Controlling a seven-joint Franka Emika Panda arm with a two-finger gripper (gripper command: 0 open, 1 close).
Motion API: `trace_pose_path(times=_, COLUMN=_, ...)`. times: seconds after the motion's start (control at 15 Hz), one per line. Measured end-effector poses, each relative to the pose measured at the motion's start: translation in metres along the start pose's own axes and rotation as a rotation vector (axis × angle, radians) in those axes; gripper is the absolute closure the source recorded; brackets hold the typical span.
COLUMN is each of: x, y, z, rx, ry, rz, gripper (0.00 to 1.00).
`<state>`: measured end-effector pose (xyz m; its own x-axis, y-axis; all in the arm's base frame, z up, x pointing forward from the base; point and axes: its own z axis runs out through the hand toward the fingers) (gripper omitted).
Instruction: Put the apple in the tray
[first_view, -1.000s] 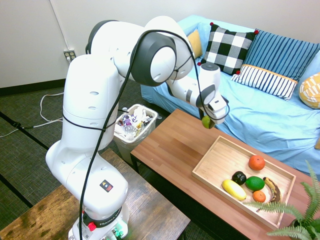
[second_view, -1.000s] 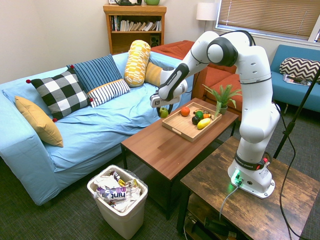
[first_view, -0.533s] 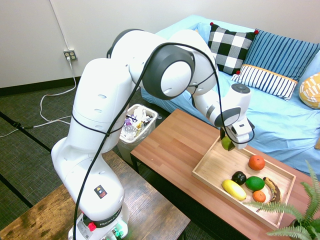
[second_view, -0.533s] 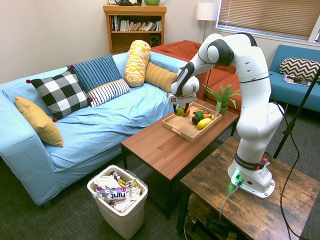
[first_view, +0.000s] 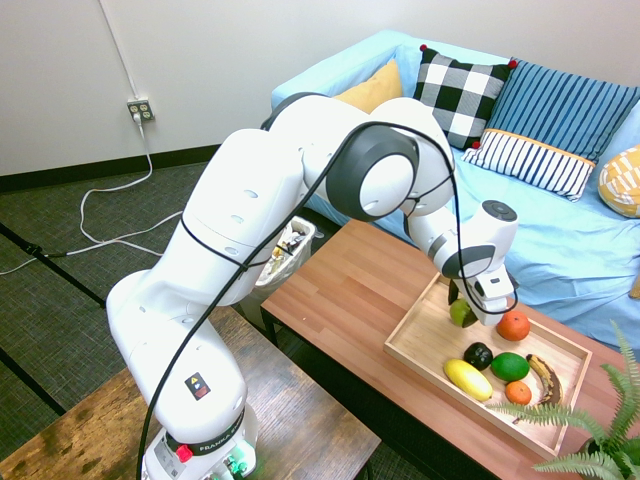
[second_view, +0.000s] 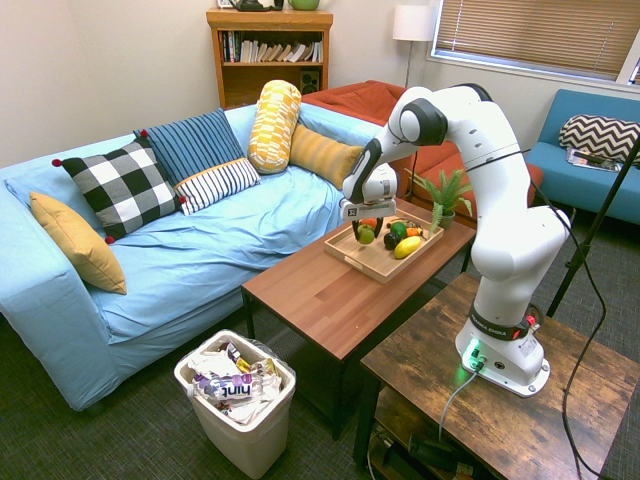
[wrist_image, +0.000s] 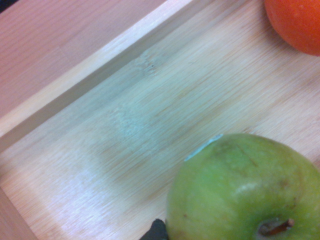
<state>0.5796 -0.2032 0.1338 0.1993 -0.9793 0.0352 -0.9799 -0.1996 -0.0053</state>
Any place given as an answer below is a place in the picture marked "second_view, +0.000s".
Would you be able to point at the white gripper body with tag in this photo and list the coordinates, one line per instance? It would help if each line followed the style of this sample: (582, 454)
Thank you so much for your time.
(372, 206)

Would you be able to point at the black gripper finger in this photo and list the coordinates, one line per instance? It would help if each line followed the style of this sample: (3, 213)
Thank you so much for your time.
(355, 232)
(380, 223)

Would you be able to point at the green apple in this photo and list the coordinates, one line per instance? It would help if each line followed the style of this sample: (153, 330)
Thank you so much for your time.
(366, 234)

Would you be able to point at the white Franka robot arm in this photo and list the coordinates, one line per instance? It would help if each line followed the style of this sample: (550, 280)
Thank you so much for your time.
(500, 200)

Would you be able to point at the light wooden tray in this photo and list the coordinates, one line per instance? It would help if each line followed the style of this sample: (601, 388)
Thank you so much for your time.
(370, 260)

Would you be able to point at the green round fruit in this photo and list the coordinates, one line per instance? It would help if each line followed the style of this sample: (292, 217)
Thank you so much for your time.
(398, 228)

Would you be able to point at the dark round fruit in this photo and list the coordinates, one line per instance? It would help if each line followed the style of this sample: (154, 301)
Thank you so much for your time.
(391, 241)

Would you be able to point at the small orange fruit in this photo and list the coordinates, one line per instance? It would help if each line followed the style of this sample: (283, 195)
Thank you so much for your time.
(414, 232)

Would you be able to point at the yellow toy lemon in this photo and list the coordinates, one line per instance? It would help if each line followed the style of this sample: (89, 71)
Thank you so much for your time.
(407, 247)

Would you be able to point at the potted green fern plant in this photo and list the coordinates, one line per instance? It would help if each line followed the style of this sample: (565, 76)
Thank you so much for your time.
(445, 197)

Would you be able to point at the mustard striped pillow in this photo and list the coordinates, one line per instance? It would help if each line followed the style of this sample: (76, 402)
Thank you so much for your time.
(322, 155)

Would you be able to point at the reddish wooden coffee table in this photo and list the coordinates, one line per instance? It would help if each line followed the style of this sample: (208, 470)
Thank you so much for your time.
(320, 300)

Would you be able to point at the orange sofa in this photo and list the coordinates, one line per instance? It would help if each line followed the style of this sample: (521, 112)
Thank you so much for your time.
(360, 100)

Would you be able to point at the yellow patterned bolster pillow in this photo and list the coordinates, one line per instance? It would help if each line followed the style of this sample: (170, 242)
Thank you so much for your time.
(274, 125)

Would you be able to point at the black speaker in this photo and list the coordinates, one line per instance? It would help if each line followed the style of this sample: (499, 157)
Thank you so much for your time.
(310, 82)

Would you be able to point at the white navy striped pillow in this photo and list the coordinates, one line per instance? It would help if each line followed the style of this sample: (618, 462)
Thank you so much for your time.
(217, 184)

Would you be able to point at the light blue sofa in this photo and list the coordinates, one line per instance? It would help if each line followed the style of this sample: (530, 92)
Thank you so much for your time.
(200, 260)

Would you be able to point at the row of books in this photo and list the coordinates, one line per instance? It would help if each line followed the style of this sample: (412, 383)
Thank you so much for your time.
(272, 51)

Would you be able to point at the blue striped pillow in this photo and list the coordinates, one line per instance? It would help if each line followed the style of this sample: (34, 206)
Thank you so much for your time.
(192, 142)

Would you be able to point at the white floor lamp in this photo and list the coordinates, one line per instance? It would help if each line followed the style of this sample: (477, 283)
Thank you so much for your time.
(413, 22)

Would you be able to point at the hint labelled plastic bottle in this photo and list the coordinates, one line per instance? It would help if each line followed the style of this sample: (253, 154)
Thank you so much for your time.
(232, 387)

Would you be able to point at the teal blue couch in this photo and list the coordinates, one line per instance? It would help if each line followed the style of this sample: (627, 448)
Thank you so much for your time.
(575, 180)

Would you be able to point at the magazine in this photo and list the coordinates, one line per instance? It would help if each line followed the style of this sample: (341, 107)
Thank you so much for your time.
(582, 158)

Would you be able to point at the wooden bookshelf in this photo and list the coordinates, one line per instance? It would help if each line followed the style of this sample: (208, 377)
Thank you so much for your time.
(270, 20)

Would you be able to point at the green pot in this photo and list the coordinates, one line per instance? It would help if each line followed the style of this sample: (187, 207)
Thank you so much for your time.
(303, 4)

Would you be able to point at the rustic dark wooden table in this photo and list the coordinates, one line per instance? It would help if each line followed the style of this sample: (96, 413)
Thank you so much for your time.
(490, 420)

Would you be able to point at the black power strip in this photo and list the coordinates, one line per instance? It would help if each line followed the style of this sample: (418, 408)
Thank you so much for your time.
(430, 450)

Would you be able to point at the white plastic trash bin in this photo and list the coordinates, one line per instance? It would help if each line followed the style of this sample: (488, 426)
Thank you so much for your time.
(250, 440)

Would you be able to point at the black white chevron pillow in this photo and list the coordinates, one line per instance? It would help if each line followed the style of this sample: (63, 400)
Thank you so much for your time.
(600, 135)

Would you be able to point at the black white checked pillow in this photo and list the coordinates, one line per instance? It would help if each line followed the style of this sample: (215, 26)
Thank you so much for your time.
(120, 187)

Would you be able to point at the wooden window blinds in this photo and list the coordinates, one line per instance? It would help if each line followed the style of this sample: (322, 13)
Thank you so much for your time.
(540, 30)

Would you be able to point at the plain mustard pillow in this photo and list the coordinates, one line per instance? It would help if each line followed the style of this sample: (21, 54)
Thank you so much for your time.
(80, 245)

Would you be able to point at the black camera tripod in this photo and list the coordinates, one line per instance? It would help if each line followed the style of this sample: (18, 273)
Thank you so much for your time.
(595, 220)

